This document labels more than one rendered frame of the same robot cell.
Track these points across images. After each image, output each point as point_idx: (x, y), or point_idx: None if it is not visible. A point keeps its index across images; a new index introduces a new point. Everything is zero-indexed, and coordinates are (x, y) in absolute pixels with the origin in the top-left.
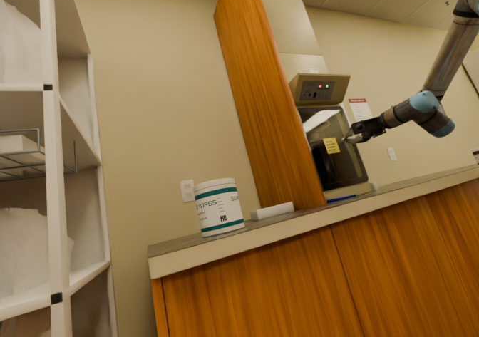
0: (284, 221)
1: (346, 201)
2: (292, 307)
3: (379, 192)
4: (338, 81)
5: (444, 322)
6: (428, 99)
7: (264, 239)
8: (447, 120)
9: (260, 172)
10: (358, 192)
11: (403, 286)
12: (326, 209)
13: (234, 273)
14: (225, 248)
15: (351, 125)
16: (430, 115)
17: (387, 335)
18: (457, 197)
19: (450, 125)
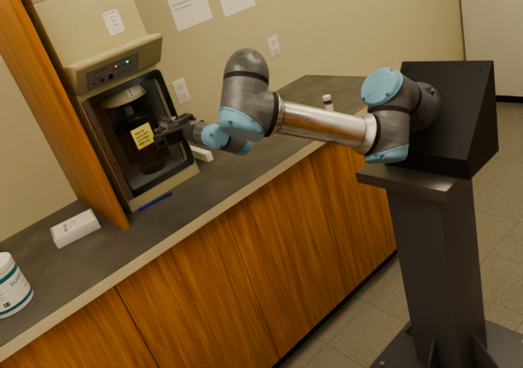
0: (62, 307)
1: (135, 247)
2: (81, 353)
3: (176, 220)
4: (145, 49)
5: (222, 306)
6: (215, 140)
7: (44, 327)
8: (242, 146)
9: (60, 156)
10: (180, 180)
11: (186, 297)
12: (105, 278)
13: (25, 355)
14: (11, 348)
15: (152, 138)
16: (222, 147)
17: (166, 335)
18: (263, 194)
19: (245, 149)
